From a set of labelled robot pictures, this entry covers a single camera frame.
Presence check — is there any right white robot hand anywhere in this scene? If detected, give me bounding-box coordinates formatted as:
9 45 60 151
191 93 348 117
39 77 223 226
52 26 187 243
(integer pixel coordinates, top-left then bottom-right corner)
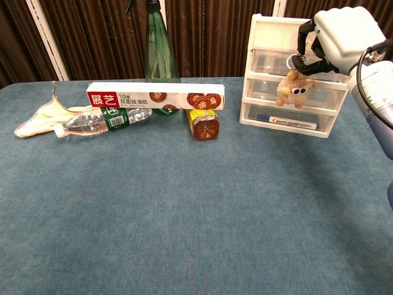
291 6 387 77

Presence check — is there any orange-brown plush toy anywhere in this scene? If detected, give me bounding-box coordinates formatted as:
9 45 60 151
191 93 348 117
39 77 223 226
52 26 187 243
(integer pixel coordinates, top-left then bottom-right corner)
275 54 317 109

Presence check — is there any white plastic drawer unit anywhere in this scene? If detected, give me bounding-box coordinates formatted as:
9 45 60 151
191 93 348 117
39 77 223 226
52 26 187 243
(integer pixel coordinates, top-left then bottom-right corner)
239 12 351 139

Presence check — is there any white baking paper box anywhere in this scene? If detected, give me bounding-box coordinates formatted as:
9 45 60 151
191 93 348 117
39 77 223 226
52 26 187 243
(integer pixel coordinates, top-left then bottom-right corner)
85 82 226 111

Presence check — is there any whiteboard marker pen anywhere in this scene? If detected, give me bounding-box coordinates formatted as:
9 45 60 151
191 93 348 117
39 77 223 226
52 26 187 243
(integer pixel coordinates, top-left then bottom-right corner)
255 114 320 131

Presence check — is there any amber jar with yellow label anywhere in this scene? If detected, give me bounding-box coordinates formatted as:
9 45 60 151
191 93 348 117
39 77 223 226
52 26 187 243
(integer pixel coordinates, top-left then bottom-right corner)
185 108 220 142

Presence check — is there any green plastic spray bottle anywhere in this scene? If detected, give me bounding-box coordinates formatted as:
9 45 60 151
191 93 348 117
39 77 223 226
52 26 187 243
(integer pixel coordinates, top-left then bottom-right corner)
124 0 182 116

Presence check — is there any brown pleated curtain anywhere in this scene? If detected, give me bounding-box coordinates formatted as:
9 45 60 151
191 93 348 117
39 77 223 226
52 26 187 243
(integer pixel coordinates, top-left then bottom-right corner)
0 0 393 89

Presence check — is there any clear plastic water bottle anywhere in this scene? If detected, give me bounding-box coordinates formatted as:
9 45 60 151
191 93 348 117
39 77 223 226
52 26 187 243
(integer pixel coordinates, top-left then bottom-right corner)
53 107 154 138

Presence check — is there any cream cloth with stitched edge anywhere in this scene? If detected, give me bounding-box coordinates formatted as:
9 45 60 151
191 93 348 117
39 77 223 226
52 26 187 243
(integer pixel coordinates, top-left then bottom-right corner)
14 81 95 139

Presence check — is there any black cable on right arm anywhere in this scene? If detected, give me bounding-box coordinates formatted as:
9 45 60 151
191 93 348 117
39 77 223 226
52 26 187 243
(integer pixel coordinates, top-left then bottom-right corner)
357 39 393 129

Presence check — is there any white vertical rail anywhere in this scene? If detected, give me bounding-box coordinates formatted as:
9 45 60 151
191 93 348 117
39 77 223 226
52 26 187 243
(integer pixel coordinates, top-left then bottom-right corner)
273 0 287 18
25 0 69 82

